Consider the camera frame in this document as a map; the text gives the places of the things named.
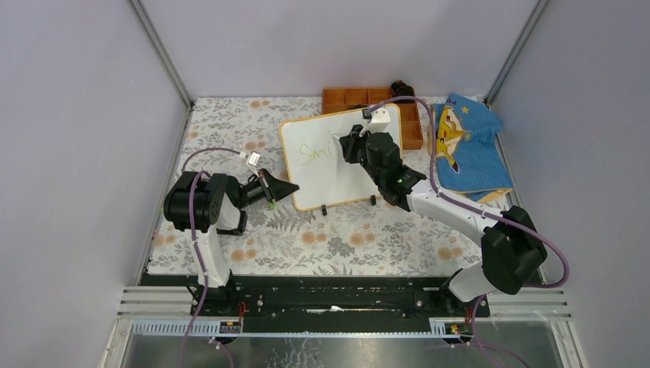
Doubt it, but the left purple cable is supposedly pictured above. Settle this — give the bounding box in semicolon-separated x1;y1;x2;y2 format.
175;147;250;368

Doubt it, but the orange wooden compartment tray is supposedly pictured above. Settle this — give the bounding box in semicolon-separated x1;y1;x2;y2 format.
322;86;424;150

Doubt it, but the black object in tray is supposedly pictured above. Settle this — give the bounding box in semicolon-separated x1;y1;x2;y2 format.
390;80;414;97

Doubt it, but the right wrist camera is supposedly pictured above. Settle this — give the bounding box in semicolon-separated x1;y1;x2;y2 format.
359;107;391;136

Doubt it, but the purple cable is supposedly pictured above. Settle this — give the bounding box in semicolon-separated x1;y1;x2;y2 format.
175;147;250;368
368;95;571;368

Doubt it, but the blue yellow cartoon bag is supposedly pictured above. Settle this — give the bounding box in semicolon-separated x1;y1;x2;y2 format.
428;94;514;203

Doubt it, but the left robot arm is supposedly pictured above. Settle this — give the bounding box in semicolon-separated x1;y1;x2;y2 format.
162;169;300;315

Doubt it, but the metal whiteboard stand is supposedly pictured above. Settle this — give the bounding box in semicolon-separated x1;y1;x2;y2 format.
320;195;377;216

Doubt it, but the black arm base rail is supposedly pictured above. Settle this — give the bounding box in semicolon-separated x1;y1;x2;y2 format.
140;274;490;334

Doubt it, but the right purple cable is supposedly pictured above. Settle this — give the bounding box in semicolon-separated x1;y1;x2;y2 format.
368;95;571;368

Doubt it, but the floral table mat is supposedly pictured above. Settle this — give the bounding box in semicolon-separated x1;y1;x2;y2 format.
178;97;481;276

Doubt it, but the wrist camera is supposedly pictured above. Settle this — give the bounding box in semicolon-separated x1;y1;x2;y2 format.
246;151;261;173
359;107;391;136

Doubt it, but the yellow framed whiteboard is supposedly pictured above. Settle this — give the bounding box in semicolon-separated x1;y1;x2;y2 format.
280;108;380;211

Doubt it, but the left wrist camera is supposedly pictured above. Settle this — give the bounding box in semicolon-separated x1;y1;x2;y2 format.
246;151;261;173

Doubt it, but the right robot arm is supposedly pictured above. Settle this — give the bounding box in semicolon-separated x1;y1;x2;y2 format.
337;125;547;316

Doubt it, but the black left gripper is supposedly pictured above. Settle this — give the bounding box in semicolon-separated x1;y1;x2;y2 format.
235;166;297;209

